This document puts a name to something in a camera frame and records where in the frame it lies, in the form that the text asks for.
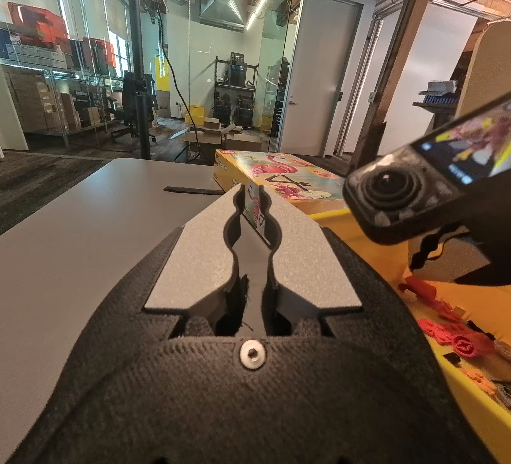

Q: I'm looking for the heap of toy bricks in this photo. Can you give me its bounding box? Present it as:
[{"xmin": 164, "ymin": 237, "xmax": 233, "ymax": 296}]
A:
[{"xmin": 398, "ymin": 276, "xmax": 511, "ymax": 409}]

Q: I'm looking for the black office chair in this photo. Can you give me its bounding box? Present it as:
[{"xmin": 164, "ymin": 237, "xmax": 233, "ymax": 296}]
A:
[{"xmin": 105, "ymin": 70, "xmax": 157, "ymax": 144}]

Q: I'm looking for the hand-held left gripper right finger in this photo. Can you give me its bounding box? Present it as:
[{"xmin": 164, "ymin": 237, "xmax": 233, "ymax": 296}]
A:
[{"xmin": 259, "ymin": 186, "xmax": 362, "ymax": 323}]

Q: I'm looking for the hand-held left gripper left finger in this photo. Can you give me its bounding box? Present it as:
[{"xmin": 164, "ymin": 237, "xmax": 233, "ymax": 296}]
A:
[{"xmin": 144, "ymin": 184, "xmax": 245, "ymax": 323}]

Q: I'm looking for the black strap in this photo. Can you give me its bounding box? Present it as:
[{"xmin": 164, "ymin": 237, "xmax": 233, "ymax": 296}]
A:
[{"xmin": 163, "ymin": 186, "xmax": 226, "ymax": 197}]

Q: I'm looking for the black metal pole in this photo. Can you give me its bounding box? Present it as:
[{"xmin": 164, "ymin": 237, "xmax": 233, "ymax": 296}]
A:
[{"xmin": 125, "ymin": 0, "xmax": 152, "ymax": 160}]

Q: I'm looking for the yellow toy brick set box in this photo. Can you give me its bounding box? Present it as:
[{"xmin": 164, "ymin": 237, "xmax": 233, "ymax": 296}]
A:
[{"xmin": 213, "ymin": 149, "xmax": 348, "ymax": 248}]

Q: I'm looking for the stack of cardboard boxes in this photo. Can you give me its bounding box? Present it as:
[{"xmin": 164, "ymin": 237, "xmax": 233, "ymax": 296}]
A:
[{"xmin": 3, "ymin": 67, "xmax": 100, "ymax": 133}]

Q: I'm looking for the metal shelf rack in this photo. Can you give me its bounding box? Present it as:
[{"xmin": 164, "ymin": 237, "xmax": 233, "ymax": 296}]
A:
[{"xmin": 213, "ymin": 52, "xmax": 258, "ymax": 129}]

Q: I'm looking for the yellow storage crate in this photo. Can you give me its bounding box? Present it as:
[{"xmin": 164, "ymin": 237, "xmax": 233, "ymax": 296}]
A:
[{"xmin": 184, "ymin": 104, "xmax": 206, "ymax": 126}]

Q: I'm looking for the open cardboard box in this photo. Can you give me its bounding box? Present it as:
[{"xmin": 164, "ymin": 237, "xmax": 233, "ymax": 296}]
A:
[{"xmin": 184, "ymin": 117, "xmax": 262, "ymax": 161}]

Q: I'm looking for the wooden post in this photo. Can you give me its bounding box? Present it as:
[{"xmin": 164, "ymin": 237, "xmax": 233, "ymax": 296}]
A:
[{"xmin": 348, "ymin": 0, "xmax": 447, "ymax": 177}]

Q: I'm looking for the yellow plastic bin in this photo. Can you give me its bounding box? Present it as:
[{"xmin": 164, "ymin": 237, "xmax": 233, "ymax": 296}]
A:
[{"xmin": 309, "ymin": 209, "xmax": 511, "ymax": 464}]

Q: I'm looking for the white door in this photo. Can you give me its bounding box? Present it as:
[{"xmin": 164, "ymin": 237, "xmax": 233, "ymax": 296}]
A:
[{"xmin": 277, "ymin": 0, "xmax": 364, "ymax": 153}]

